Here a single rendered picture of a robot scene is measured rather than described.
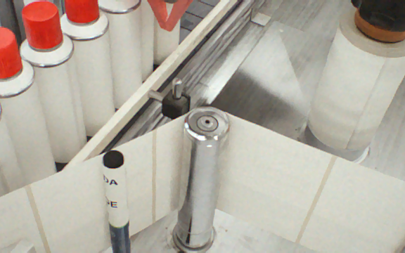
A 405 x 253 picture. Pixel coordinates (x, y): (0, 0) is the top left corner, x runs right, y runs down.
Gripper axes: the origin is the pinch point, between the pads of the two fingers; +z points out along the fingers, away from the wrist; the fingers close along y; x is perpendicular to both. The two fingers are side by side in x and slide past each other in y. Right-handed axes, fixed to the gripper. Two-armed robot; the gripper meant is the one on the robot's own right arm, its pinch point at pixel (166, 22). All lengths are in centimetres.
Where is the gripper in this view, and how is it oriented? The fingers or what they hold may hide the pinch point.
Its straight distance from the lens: 59.9
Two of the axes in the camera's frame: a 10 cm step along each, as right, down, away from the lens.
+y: 4.8, -6.3, 6.1
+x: -8.7, -4.1, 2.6
